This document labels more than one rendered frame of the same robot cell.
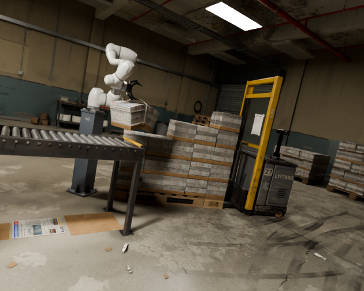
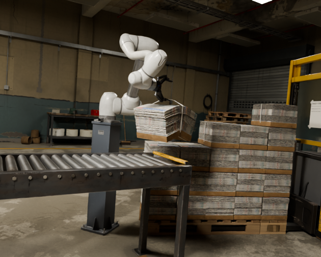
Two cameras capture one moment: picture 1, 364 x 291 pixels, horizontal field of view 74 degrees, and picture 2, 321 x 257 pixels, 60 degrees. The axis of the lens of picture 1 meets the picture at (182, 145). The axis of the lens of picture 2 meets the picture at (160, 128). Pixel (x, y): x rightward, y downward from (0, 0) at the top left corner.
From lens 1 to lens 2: 0.49 m
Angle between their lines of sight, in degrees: 6
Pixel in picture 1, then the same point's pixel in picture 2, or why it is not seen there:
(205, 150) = (255, 157)
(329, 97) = not seen: outside the picture
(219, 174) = (276, 186)
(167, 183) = (210, 206)
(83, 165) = (100, 194)
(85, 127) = (99, 143)
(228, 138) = (283, 137)
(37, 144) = (56, 178)
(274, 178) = not seen: outside the picture
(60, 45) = (47, 51)
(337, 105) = not seen: outside the picture
